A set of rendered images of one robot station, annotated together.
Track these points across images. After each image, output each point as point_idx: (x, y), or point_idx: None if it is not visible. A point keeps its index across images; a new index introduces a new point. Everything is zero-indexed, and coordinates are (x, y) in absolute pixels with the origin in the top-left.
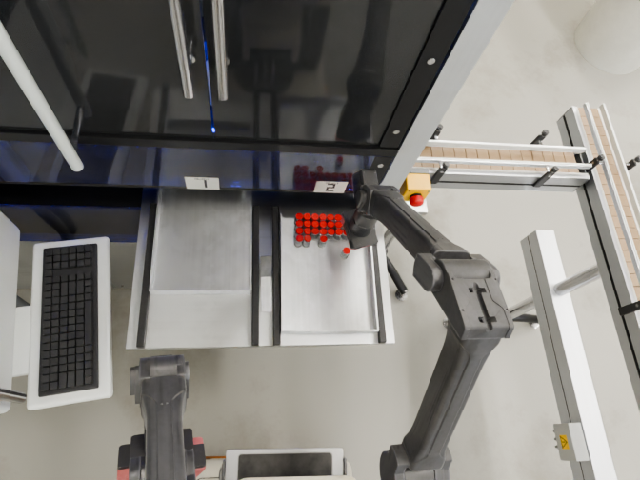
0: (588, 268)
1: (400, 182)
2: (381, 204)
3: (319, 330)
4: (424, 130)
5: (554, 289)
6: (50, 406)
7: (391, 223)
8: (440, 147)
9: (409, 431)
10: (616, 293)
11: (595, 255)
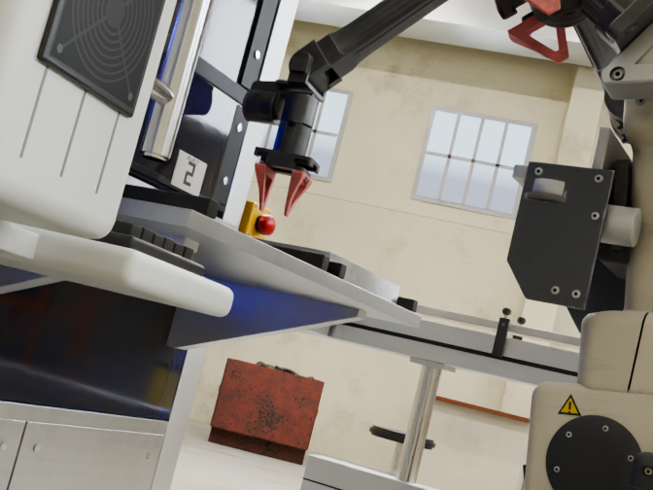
0: (415, 398)
1: (248, 182)
2: (344, 30)
3: (360, 266)
4: (275, 61)
5: (402, 477)
6: (168, 269)
7: (381, 15)
8: None
9: (597, 61)
10: (474, 350)
11: (416, 355)
